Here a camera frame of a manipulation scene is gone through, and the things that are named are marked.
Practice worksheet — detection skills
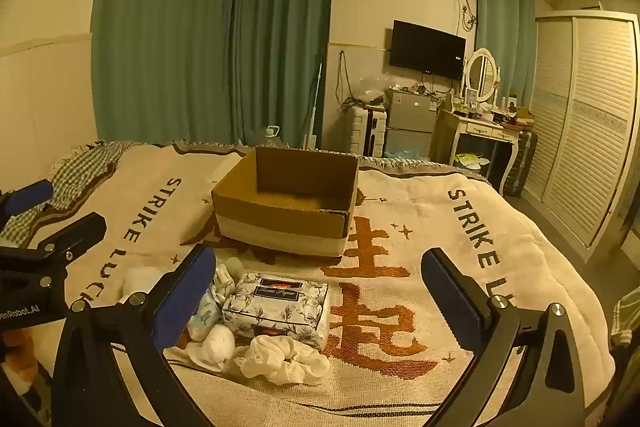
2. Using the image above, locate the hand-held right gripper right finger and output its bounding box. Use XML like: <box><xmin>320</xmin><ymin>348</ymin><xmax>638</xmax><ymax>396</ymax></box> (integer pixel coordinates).
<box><xmin>421</xmin><ymin>248</ymin><xmax>586</xmax><ymax>427</ymax></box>

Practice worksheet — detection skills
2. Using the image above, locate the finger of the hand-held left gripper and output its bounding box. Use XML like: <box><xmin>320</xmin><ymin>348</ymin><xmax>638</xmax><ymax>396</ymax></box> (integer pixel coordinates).
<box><xmin>34</xmin><ymin>213</ymin><xmax>108</xmax><ymax>266</ymax></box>
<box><xmin>0</xmin><ymin>179</ymin><xmax>55</xmax><ymax>229</ymax></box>

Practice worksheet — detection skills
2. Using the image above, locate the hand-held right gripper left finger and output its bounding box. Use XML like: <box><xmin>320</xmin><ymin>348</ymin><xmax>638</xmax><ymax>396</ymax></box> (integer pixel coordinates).
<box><xmin>52</xmin><ymin>245</ymin><xmax>217</xmax><ymax>427</ymax></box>

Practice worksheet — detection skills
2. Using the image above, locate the blue and white sock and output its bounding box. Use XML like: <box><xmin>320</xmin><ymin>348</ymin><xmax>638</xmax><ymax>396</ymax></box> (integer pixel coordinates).
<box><xmin>192</xmin><ymin>289</ymin><xmax>224</xmax><ymax>340</ymax></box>

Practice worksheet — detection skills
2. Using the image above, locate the white sock pair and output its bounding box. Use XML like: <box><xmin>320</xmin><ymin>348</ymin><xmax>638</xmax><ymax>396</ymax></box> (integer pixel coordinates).
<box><xmin>212</xmin><ymin>257</ymin><xmax>245</xmax><ymax>308</ymax></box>

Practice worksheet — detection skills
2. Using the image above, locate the floral tissue pack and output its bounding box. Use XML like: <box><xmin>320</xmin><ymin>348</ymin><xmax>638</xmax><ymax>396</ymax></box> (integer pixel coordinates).
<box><xmin>221</xmin><ymin>272</ymin><xmax>331</xmax><ymax>352</ymax></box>

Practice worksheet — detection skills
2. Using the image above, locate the white scrunchie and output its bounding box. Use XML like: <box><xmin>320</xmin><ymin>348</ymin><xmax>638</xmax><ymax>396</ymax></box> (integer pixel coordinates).
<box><xmin>234</xmin><ymin>336</ymin><xmax>332</xmax><ymax>387</ymax></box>

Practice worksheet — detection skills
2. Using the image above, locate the brown cardboard box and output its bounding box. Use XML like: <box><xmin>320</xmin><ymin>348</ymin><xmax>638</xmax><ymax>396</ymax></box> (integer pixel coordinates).
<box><xmin>211</xmin><ymin>146</ymin><xmax>360</xmax><ymax>258</ymax></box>

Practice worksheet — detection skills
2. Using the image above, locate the green checkered cloth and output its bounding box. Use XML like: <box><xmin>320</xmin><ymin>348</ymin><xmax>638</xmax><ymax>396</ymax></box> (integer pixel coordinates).
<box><xmin>49</xmin><ymin>140</ymin><xmax>137</xmax><ymax>214</ymax></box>

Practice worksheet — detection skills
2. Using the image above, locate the orange plush toy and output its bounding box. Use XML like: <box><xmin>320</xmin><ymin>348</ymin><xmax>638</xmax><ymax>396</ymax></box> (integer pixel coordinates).
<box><xmin>0</xmin><ymin>327</ymin><xmax>42</xmax><ymax>384</ymax></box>

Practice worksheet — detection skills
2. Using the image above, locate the beige printed blanket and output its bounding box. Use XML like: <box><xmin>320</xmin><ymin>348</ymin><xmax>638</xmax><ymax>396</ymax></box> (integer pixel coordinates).
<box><xmin>0</xmin><ymin>141</ymin><xmax>617</xmax><ymax>427</ymax></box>

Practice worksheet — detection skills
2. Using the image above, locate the blue plastic bag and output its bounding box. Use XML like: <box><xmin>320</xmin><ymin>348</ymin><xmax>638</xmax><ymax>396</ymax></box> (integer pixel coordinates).
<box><xmin>387</xmin><ymin>148</ymin><xmax>427</xmax><ymax>164</ymax></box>

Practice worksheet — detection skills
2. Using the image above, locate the dark ribbed suitcase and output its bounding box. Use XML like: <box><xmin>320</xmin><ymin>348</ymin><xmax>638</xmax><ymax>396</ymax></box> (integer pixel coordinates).
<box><xmin>504</xmin><ymin>131</ymin><xmax>539</xmax><ymax>198</ymax></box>

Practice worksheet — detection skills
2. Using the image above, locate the striped green cloth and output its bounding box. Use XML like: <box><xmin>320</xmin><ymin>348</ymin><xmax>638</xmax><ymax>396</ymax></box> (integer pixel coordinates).
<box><xmin>609</xmin><ymin>286</ymin><xmax>640</xmax><ymax>349</ymax></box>

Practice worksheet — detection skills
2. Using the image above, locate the white dressing table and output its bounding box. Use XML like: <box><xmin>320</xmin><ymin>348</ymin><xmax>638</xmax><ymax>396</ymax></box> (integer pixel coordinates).
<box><xmin>439</xmin><ymin>106</ymin><xmax>524</xmax><ymax>196</ymax></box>

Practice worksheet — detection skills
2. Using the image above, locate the silver small fridge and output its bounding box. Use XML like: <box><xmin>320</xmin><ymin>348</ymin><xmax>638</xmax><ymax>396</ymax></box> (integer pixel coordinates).
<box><xmin>384</xmin><ymin>88</ymin><xmax>437</xmax><ymax>158</ymax></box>

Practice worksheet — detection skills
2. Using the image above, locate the wide green curtain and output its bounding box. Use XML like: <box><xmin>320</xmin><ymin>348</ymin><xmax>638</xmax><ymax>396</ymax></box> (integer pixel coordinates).
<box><xmin>90</xmin><ymin>0</ymin><xmax>242</xmax><ymax>148</ymax></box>

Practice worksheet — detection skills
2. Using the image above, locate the white mop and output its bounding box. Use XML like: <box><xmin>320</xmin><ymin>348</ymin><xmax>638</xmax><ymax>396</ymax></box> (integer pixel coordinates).
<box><xmin>303</xmin><ymin>61</ymin><xmax>324</xmax><ymax>150</ymax></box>

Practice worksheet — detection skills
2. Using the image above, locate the white louvered wardrobe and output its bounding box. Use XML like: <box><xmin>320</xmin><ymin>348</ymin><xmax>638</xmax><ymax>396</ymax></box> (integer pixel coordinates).
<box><xmin>519</xmin><ymin>10</ymin><xmax>640</xmax><ymax>260</ymax></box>

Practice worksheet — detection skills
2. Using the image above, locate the clear plastic bag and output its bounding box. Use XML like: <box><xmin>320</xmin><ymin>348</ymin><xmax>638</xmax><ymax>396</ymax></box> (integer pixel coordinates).
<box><xmin>355</xmin><ymin>75</ymin><xmax>389</xmax><ymax>104</ymax></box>

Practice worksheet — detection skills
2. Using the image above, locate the white oval mirror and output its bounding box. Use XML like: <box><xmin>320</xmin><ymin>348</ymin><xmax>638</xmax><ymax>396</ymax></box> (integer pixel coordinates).
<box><xmin>463</xmin><ymin>48</ymin><xmax>502</xmax><ymax>104</ymax></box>

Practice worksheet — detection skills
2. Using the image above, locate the narrow green curtain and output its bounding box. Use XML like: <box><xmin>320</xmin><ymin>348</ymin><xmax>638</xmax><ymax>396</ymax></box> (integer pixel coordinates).
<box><xmin>229</xmin><ymin>0</ymin><xmax>335</xmax><ymax>148</ymax></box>

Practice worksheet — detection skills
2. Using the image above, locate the green curtain beside wardrobe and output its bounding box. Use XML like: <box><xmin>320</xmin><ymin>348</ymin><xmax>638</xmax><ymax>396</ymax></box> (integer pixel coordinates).
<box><xmin>474</xmin><ymin>0</ymin><xmax>537</xmax><ymax>108</ymax></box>

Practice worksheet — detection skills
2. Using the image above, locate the black hanging cable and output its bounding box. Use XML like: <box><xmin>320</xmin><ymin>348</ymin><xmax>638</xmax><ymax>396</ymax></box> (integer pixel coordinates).
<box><xmin>336</xmin><ymin>51</ymin><xmax>353</xmax><ymax>106</ymax></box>

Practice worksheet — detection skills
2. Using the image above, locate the black wall television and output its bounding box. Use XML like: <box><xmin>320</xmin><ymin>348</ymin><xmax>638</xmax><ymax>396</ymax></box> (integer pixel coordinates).
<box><xmin>390</xmin><ymin>20</ymin><xmax>468</xmax><ymax>82</ymax></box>

